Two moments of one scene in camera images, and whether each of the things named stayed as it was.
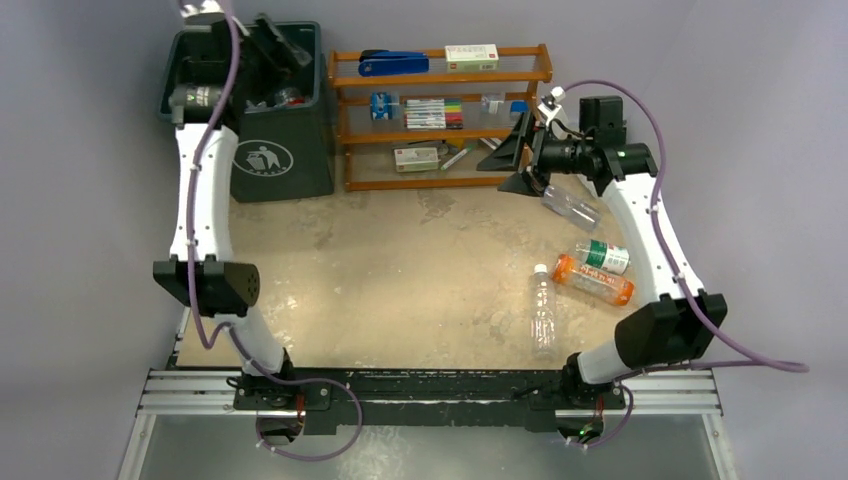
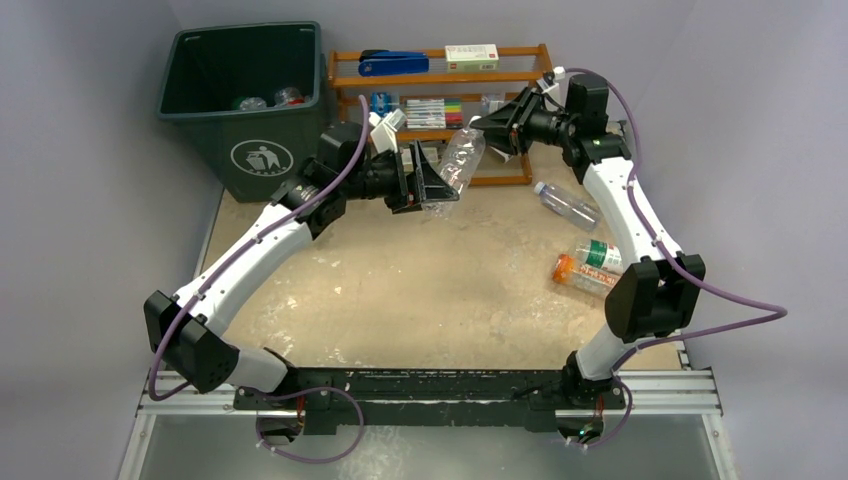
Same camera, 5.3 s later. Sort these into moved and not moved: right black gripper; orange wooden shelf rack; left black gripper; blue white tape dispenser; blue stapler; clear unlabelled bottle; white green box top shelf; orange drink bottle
Moved: clear unlabelled bottle; right black gripper; left black gripper
Not moved: white green box top shelf; orange drink bottle; orange wooden shelf rack; blue stapler; blue white tape dispenser
